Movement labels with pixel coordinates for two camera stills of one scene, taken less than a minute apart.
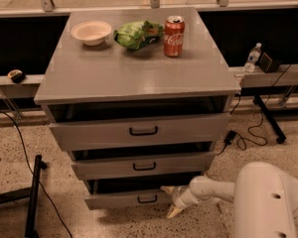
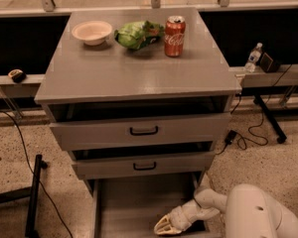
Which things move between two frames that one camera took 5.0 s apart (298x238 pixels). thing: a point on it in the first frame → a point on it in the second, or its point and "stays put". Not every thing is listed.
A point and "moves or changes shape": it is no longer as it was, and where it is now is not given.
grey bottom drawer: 128,194 moves or changes shape
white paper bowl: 91,33 stays put
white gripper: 179,198 → 183,216
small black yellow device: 16,75 stays put
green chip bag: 135,35 stays put
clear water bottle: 253,58 stays put
